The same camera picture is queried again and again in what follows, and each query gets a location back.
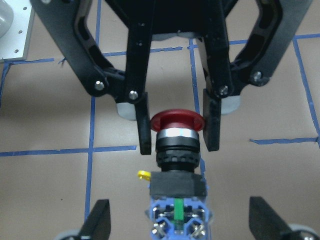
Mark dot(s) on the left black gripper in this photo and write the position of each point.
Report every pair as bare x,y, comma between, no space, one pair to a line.
275,27

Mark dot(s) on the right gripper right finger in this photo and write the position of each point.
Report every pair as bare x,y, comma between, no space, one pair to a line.
266,224

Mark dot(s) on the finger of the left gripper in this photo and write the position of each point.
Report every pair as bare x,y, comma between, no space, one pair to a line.
66,22

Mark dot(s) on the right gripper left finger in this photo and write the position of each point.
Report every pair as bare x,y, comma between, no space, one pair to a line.
97,226

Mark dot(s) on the red emergency stop button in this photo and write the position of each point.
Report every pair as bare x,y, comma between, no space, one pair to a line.
178,209

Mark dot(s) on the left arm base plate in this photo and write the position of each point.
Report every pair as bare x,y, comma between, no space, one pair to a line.
16,20

